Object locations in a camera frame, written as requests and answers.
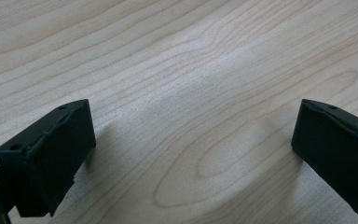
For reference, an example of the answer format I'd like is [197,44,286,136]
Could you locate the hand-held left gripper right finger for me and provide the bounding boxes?
[291,98,358,217]

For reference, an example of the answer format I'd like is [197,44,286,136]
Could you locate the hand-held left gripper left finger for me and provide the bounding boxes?
[0,98,97,218]

